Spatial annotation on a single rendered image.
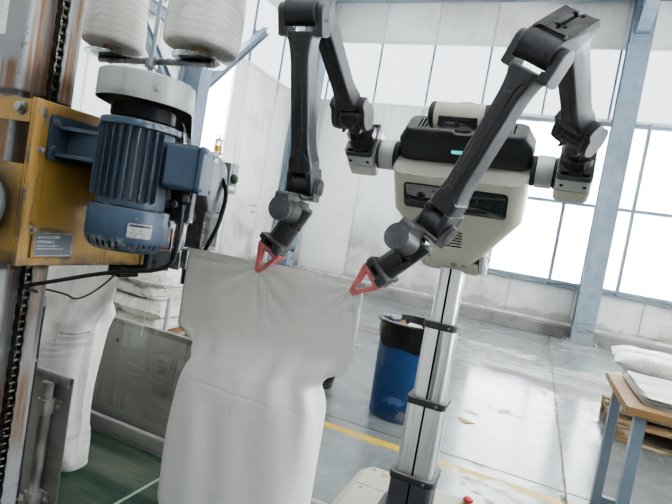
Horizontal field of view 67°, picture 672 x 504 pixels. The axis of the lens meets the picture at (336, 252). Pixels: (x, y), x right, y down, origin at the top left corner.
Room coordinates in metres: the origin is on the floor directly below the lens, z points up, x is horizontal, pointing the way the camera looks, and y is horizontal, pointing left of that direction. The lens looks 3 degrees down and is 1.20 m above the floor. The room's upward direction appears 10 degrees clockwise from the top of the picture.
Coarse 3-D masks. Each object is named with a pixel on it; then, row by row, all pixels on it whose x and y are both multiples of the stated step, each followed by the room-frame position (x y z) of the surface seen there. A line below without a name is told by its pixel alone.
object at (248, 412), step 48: (192, 288) 1.33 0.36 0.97; (240, 288) 1.27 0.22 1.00; (288, 288) 1.23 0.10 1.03; (336, 288) 1.17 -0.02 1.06; (192, 336) 1.31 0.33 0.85; (240, 336) 1.27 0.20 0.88; (288, 336) 1.22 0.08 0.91; (336, 336) 1.16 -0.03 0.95; (192, 384) 1.23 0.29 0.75; (240, 384) 1.17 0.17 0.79; (288, 384) 1.16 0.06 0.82; (192, 432) 1.21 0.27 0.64; (240, 432) 1.16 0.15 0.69; (288, 432) 1.13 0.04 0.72; (192, 480) 1.20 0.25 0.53; (240, 480) 1.15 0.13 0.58; (288, 480) 1.12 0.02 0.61
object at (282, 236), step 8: (280, 224) 1.23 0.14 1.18; (288, 224) 1.22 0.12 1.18; (264, 232) 1.22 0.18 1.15; (272, 232) 1.24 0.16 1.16; (280, 232) 1.22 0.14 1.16; (288, 232) 1.22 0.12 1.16; (296, 232) 1.23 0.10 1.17; (272, 240) 1.20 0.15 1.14; (280, 240) 1.23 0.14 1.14; (288, 240) 1.23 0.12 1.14; (280, 248) 1.20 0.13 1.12; (288, 248) 1.24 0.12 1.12
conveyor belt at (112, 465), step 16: (96, 432) 1.66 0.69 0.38; (96, 448) 1.56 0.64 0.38; (112, 448) 1.57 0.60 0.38; (128, 448) 1.59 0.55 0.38; (96, 464) 1.47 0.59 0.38; (112, 464) 1.48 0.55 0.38; (128, 464) 1.50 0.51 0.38; (144, 464) 1.51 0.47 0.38; (160, 464) 1.53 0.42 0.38; (64, 480) 1.36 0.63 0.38; (80, 480) 1.37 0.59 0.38; (96, 480) 1.38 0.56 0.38; (112, 480) 1.40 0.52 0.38; (128, 480) 1.41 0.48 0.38; (144, 480) 1.43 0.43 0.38; (64, 496) 1.29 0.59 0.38; (80, 496) 1.30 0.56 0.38; (96, 496) 1.31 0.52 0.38; (112, 496) 1.32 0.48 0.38; (128, 496) 1.34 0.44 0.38; (144, 496) 1.35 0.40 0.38
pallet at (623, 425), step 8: (608, 400) 4.19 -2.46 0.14; (600, 408) 4.36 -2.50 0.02; (624, 416) 3.80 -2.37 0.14; (624, 424) 3.62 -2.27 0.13; (648, 424) 3.73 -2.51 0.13; (656, 424) 3.73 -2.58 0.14; (616, 432) 3.64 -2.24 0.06; (624, 432) 3.62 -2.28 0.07; (648, 432) 3.56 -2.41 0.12; (656, 432) 3.54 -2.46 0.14; (664, 432) 3.56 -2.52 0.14; (616, 440) 3.63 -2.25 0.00; (624, 440) 3.61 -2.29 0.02; (664, 440) 3.80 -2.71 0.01; (648, 448) 3.55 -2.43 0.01; (656, 448) 3.55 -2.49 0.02
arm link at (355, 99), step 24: (288, 0) 1.10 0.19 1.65; (312, 0) 1.08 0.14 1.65; (288, 24) 1.13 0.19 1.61; (312, 24) 1.10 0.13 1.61; (336, 24) 1.22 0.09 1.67; (336, 48) 1.24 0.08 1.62; (336, 72) 1.29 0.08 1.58; (336, 96) 1.37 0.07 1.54; (360, 96) 1.41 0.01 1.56; (336, 120) 1.44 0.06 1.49; (360, 120) 1.41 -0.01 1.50
